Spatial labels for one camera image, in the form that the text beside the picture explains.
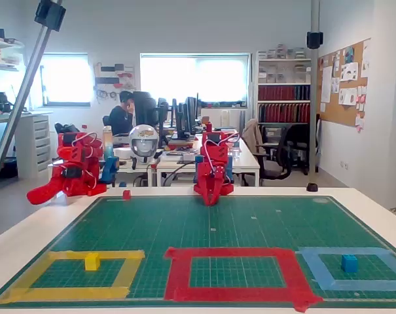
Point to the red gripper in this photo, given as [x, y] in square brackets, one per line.
[208, 180]

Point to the colourful drink bottle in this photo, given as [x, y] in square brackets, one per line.
[107, 144]

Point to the white wall shelf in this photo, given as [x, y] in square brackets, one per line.
[4, 44]

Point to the wall tool organizer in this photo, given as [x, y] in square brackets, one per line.
[107, 69]

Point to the red cube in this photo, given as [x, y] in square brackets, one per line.
[127, 195]

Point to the white helmet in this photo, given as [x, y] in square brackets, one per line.
[143, 144]

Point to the beige jacket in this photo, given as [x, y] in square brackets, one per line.
[251, 134]

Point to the blue table clamp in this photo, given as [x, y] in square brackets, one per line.
[110, 168]
[229, 171]
[198, 159]

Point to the cork pin board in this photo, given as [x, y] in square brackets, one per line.
[345, 98]

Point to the white wall socket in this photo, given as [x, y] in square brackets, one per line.
[344, 164]

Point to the black pole foot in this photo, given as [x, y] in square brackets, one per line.
[312, 187]

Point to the green cutting mat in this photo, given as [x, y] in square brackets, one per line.
[184, 229]

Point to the small bright window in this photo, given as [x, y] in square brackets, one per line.
[66, 78]

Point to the seated person in dark top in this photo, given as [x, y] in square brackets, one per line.
[119, 119]

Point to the wide bright window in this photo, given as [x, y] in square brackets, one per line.
[201, 78]

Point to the black computer monitor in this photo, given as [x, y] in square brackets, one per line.
[181, 117]
[145, 108]
[163, 114]
[192, 111]

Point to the red tape square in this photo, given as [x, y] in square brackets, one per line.
[230, 291]

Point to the black pole bracket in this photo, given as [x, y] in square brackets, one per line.
[50, 14]
[314, 40]

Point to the white drawer cabinet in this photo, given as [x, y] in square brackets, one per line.
[34, 147]

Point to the blue tape square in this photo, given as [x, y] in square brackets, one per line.
[348, 285]

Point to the red leader arm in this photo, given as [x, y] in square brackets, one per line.
[76, 183]

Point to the black office chair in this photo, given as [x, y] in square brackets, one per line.
[299, 144]
[276, 160]

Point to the yellow cube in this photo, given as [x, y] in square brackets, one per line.
[92, 262]

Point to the red robot arm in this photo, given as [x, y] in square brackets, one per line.
[214, 152]

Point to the white bookshelf with binders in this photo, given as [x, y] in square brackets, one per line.
[282, 88]

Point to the blue cube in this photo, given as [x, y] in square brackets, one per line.
[349, 264]

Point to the black bag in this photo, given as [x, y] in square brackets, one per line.
[66, 127]

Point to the yellow tape square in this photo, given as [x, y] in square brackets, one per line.
[70, 292]

